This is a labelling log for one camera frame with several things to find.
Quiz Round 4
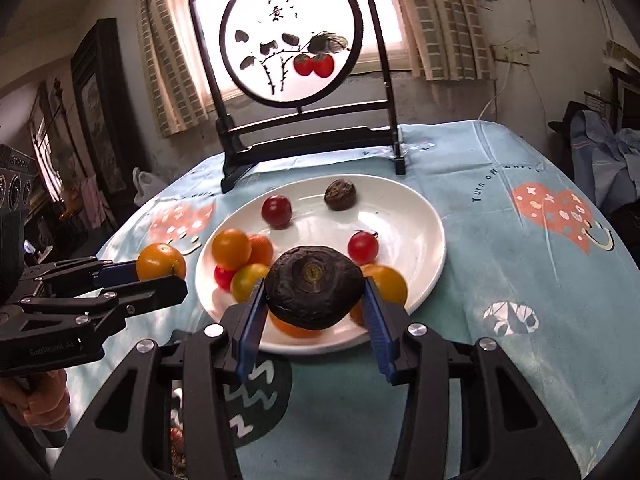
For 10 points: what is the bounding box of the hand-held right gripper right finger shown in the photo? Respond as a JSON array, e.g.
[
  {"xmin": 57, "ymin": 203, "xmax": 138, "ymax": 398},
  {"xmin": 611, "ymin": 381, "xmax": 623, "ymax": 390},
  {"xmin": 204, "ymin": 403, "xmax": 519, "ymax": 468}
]
[{"xmin": 361, "ymin": 277, "xmax": 583, "ymax": 480}]

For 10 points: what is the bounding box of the white wall outlet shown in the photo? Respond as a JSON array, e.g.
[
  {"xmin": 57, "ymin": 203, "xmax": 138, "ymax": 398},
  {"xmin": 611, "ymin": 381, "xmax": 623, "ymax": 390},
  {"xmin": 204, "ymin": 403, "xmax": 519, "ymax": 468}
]
[{"xmin": 492, "ymin": 42, "xmax": 534, "ymax": 65}]

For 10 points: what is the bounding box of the blue clothing pile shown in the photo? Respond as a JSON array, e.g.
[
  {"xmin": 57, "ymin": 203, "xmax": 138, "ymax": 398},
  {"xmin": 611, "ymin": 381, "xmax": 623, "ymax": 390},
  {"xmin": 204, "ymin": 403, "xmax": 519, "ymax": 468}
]
[{"xmin": 570, "ymin": 110, "xmax": 640, "ymax": 211}]

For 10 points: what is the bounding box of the round painted table screen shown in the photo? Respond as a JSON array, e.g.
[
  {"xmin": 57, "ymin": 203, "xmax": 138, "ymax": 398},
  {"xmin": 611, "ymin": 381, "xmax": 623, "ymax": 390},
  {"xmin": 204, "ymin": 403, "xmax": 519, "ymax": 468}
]
[{"xmin": 189, "ymin": 0, "xmax": 407, "ymax": 194}]

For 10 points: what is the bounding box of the white power cable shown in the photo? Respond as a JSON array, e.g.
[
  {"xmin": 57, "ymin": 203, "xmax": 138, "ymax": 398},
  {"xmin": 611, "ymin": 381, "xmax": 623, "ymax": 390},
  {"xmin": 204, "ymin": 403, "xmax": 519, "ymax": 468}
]
[{"xmin": 479, "ymin": 62, "xmax": 512, "ymax": 122}]

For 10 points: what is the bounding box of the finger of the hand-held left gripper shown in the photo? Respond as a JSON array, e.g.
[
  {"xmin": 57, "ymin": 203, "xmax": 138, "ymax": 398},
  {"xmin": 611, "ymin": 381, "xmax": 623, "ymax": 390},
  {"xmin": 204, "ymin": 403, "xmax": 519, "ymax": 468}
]
[
  {"xmin": 22, "ymin": 256, "xmax": 139, "ymax": 288},
  {"xmin": 20, "ymin": 275, "xmax": 188, "ymax": 341}
]

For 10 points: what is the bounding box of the checked beige curtain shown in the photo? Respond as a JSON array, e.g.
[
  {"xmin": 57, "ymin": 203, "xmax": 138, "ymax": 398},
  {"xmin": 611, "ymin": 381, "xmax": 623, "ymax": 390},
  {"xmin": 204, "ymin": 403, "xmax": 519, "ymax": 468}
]
[
  {"xmin": 387, "ymin": 0, "xmax": 496, "ymax": 81},
  {"xmin": 132, "ymin": 0, "xmax": 211, "ymax": 138}
]

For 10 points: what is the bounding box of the person's left hand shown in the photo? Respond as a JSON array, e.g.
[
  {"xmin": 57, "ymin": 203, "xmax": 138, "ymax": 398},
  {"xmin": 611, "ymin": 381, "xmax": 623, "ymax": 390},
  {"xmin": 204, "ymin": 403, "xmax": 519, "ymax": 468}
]
[{"xmin": 0, "ymin": 370, "xmax": 72, "ymax": 432}]

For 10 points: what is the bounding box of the white oval plate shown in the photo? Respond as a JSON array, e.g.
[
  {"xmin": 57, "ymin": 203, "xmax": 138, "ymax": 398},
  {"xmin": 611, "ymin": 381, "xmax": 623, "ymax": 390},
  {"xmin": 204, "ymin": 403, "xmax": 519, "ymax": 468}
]
[{"xmin": 195, "ymin": 174, "xmax": 447, "ymax": 356}]

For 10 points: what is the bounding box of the white plastic bag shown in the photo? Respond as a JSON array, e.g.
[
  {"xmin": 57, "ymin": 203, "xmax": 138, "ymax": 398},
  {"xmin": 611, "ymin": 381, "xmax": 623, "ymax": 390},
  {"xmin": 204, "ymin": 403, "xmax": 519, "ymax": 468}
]
[{"xmin": 132, "ymin": 167, "xmax": 167, "ymax": 206}]

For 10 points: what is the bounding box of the yellow-green orange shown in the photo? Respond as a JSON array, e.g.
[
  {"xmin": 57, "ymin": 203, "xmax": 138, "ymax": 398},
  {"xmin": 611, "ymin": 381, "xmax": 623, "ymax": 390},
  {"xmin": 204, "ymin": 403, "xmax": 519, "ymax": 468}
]
[{"xmin": 230, "ymin": 263, "xmax": 271, "ymax": 303}]

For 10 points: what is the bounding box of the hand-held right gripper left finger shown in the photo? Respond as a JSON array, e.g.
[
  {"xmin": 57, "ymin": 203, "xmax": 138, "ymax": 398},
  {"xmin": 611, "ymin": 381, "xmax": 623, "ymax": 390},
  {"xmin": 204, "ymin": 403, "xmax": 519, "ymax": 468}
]
[{"xmin": 52, "ymin": 280, "xmax": 273, "ymax": 480}]

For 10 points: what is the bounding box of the dark red plum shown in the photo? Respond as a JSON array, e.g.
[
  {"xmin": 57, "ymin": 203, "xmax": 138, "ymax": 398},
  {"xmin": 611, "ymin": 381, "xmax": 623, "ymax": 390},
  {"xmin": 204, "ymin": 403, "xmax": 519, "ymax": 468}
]
[{"xmin": 261, "ymin": 195, "xmax": 293, "ymax": 227}]

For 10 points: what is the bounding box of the dark framed wall picture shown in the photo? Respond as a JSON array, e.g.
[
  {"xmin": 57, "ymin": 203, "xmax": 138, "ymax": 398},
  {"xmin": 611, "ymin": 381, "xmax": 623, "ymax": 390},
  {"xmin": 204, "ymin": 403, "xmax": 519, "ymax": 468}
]
[{"xmin": 70, "ymin": 18, "xmax": 146, "ymax": 196}]

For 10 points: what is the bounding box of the orange tomato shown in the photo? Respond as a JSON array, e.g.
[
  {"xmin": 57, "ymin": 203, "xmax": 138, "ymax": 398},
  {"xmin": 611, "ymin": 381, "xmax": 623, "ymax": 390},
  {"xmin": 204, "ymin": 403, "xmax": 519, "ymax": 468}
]
[{"xmin": 136, "ymin": 243, "xmax": 187, "ymax": 282}]

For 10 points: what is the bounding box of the dark blackish round fruit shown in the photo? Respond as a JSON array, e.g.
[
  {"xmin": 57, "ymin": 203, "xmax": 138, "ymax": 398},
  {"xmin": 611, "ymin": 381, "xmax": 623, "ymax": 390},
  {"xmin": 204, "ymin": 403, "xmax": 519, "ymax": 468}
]
[{"xmin": 264, "ymin": 245, "xmax": 365, "ymax": 331}]

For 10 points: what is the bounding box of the small smooth orange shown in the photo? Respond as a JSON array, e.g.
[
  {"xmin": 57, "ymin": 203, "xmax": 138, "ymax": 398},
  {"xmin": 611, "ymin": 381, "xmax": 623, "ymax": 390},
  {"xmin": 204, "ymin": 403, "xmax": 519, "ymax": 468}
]
[
  {"xmin": 361, "ymin": 263, "xmax": 409, "ymax": 307},
  {"xmin": 211, "ymin": 228, "xmax": 252, "ymax": 271}
]

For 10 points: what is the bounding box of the pink hanging cloth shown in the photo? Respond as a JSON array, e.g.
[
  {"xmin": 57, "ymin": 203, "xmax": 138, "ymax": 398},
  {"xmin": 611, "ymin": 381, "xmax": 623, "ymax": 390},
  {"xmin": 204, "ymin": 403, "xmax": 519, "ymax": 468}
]
[{"xmin": 80, "ymin": 177, "xmax": 109, "ymax": 228}]

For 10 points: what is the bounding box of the light blue printed tablecloth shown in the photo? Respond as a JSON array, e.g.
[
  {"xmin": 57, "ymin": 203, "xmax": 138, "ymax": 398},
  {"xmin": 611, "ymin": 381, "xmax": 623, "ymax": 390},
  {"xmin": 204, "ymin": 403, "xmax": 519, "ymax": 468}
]
[{"xmin": 65, "ymin": 120, "xmax": 640, "ymax": 480}]

